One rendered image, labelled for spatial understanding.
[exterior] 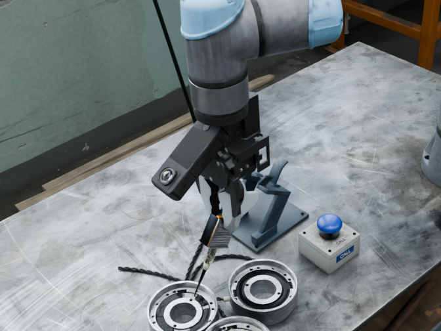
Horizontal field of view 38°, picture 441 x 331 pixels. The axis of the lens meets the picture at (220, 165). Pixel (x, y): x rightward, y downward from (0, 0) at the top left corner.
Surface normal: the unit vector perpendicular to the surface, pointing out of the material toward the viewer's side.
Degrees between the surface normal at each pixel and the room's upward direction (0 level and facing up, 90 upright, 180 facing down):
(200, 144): 31
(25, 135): 90
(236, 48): 101
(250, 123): 90
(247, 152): 90
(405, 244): 0
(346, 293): 0
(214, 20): 87
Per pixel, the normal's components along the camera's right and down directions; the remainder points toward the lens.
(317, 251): -0.78, 0.43
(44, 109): 0.62, 0.44
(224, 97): 0.22, 0.58
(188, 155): -0.46, -0.44
